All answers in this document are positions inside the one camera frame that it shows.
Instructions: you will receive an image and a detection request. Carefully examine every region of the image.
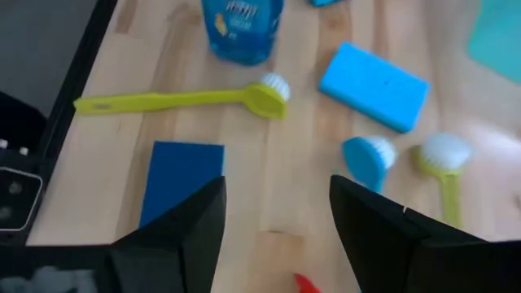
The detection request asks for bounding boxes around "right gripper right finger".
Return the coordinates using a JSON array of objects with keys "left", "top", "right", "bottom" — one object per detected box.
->
[{"left": 329, "top": 174, "right": 521, "bottom": 293}]

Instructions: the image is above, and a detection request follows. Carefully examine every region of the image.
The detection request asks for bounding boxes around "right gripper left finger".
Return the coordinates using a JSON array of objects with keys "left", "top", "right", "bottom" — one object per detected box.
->
[{"left": 107, "top": 175, "right": 227, "bottom": 293}]

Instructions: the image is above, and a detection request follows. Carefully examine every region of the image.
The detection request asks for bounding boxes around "blue scrub sponge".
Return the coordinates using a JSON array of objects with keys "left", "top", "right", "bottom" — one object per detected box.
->
[
  {"left": 307, "top": 0, "right": 347, "bottom": 8},
  {"left": 138, "top": 140, "right": 225, "bottom": 231},
  {"left": 317, "top": 41, "right": 432, "bottom": 134}
]

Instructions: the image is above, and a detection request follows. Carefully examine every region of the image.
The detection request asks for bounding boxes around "red dish brush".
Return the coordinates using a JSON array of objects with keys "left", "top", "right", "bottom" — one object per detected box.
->
[{"left": 292, "top": 272, "right": 322, "bottom": 293}]

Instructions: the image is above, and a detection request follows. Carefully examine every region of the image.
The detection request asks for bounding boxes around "blue dish brush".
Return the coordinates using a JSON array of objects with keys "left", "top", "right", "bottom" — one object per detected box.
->
[{"left": 340, "top": 135, "right": 398, "bottom": 195}]

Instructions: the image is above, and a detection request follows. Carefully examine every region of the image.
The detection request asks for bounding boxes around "yellow-green dish brush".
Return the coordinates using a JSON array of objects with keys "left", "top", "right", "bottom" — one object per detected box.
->
[
  {"left": 413, "top": 132, "right": 474, "bottom": 229},
  {"left": 72, "top": 72, "right": 292, "bottom": 121}
]

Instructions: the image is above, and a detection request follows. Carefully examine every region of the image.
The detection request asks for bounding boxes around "blue dish soap bottle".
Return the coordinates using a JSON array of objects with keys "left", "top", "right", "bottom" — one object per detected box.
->
[{"left": 201, "top": 0, "right": 285, "bottom": 67}]

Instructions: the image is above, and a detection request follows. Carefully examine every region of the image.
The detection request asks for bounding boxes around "green translucent plastic tray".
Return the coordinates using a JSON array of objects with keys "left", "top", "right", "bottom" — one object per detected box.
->
[{"left": 466, "top": 0, "right": 521, "bottom": 85}]

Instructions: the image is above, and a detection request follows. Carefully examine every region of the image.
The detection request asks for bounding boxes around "black depth camera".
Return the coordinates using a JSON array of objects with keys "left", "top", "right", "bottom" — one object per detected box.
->
[{"left": 0, "top": 166, "right": 44, "bottom": 233}]

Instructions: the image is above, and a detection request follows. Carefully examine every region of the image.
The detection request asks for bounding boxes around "black aluminium table frame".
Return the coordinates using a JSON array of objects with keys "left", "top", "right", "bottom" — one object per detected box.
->
[{"left": 24, "top": 0, "right": 119, "bottom": 247}]

